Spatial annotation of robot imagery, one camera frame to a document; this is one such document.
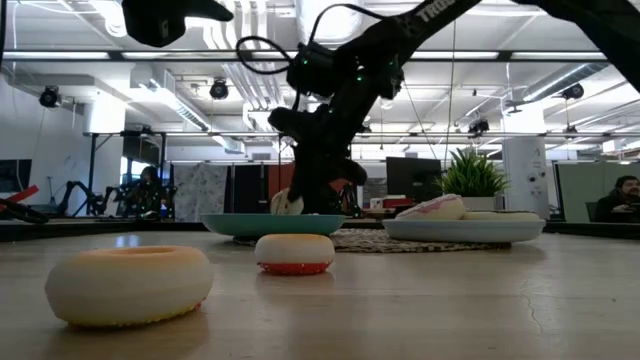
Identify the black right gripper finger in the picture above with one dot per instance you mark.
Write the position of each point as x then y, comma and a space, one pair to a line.
325, 195
298, 182

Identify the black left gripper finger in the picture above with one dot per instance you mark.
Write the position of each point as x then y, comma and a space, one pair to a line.
215, 12

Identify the pale iced toy donut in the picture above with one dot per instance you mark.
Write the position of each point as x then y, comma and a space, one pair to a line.
282, 205

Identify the pink iced toy donut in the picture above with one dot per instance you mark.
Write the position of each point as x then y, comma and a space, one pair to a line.
432, 207

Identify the yellow iced toy donut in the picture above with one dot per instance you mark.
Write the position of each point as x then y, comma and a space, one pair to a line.
130, 287

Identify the black background robot arm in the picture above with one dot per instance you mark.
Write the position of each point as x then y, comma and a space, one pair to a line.
80, 195

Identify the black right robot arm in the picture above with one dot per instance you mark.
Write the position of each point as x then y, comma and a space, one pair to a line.
380, 40

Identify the red partition panel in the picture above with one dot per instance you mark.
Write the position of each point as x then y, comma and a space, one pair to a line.
280, 180

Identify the teal plate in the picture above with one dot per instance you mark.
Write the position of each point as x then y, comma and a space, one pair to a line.
272, 225

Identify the round woven straw placemat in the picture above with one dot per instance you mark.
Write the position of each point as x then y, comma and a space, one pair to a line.
370, 241

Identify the orange red iced toy donut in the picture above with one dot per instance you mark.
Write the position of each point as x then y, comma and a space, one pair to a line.
295, 252

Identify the black computer monitor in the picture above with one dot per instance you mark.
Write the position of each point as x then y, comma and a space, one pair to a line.
412, 177

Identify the grey patterned curtain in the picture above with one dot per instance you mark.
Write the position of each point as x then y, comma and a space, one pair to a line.
200, 192

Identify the light blue plate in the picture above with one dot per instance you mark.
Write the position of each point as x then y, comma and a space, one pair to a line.
465, 231

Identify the green plant in white pot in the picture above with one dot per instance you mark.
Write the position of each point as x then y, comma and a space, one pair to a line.
472, 175

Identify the person among robot arms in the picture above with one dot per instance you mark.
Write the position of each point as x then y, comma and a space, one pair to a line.
147, 192

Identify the white pillar with sensors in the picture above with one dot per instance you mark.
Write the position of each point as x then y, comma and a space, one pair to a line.
525, 165

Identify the red and black clamp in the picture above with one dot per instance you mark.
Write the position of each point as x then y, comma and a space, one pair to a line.
22, 210

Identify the grey green curtain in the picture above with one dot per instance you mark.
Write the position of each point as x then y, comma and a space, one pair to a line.
575, 190

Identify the seated person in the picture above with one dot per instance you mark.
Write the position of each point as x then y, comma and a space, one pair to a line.
622, 200

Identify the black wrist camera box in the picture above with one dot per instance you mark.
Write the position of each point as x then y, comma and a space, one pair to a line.
312, 70

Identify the black ceiling camera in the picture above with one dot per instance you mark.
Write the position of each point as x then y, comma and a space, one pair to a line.
49, 97
573, 91
219, 90
478, 127

